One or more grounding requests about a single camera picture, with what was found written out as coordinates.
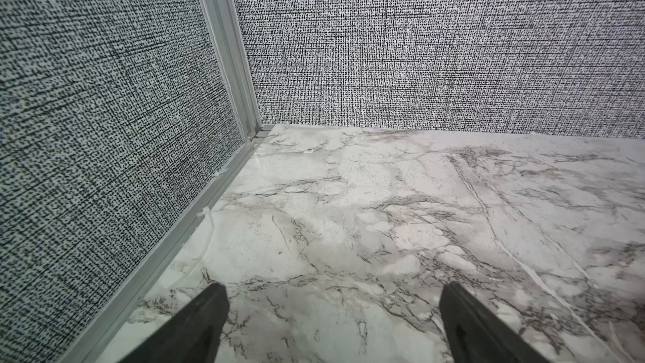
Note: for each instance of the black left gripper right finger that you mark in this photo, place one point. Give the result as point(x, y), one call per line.
point(474, 334)

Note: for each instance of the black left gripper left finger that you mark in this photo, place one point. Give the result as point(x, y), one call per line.
point(192, 335)

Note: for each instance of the aluminium frame corner post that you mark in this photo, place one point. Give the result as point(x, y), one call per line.
point(224, 28)

